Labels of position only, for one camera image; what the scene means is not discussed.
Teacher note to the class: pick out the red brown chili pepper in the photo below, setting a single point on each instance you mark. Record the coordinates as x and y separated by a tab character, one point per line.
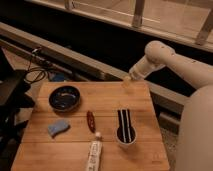
91	121

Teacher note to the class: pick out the black white striped utensil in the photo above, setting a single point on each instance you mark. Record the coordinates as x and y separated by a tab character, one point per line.
124	118

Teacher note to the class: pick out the white toothpaste tube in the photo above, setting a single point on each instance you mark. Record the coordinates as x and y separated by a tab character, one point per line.
94	156

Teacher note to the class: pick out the white railing post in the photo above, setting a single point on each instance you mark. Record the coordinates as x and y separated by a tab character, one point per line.
138	13
205	30

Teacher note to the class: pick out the dark blue bowl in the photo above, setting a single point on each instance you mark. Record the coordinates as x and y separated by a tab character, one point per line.
64	98

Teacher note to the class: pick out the white cup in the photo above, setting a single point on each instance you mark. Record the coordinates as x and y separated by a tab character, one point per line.
126	136

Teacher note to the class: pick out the white railing post right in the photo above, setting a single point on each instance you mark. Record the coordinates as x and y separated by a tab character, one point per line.
205	30

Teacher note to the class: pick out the tan wooden end effector tip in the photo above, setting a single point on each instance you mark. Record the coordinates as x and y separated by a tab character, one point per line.
126	81

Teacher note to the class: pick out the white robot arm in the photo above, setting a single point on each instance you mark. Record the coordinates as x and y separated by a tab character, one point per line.
195	138

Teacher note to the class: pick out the black stand at left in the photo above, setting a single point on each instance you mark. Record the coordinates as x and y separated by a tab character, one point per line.
13	97

